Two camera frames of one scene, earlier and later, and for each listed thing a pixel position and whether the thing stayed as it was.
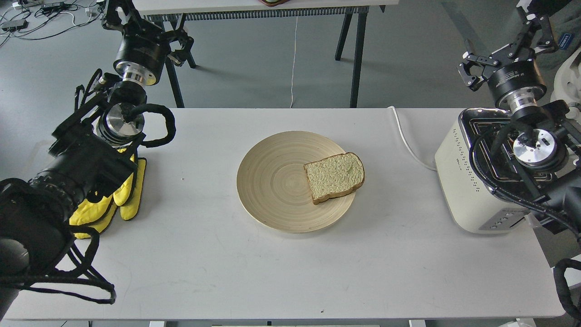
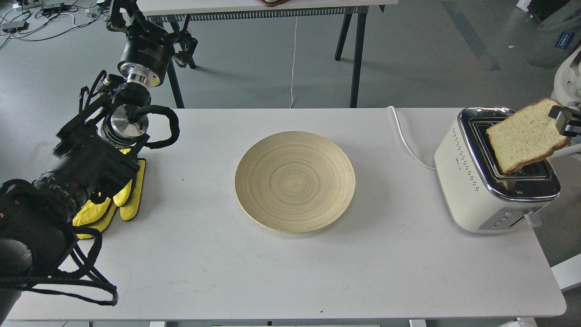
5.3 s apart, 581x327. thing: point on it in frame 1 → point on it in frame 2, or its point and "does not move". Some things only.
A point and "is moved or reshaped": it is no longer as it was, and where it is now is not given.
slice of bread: (334, 175) is moved or reshaped
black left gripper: (145, 48) does not move
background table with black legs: (180, 18) does not move
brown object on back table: (273, 3) does not move
